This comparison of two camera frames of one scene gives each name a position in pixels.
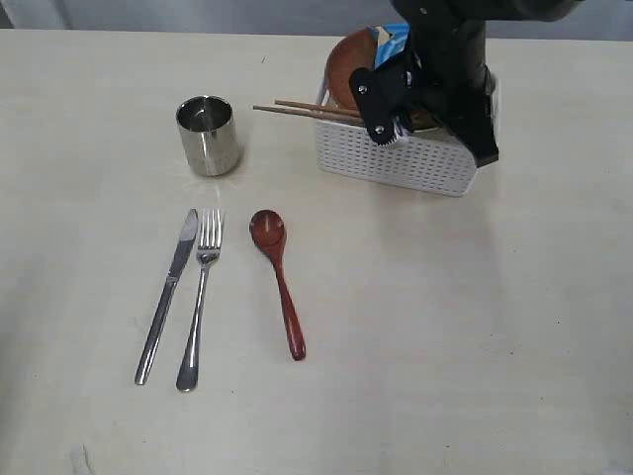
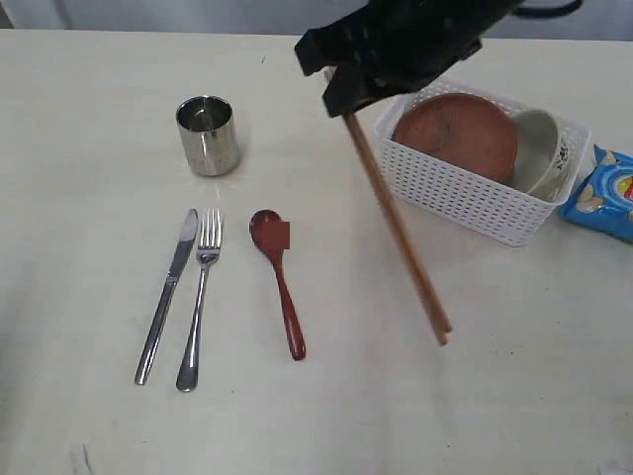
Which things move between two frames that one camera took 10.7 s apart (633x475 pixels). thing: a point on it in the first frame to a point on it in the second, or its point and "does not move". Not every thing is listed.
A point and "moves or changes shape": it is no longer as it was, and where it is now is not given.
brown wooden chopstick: x=311 y=112 to x=400 y=235
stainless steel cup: x=210 y=135 does not move
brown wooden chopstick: x=317 y=107 to x=441 y=330
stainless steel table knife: x=166 y=297 does not move
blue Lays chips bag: x=389 y=41 moves or changes shape
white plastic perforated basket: x=432 y=161 to x=498 y=210
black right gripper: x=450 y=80 to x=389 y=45
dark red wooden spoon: x=267 y=229 does not move
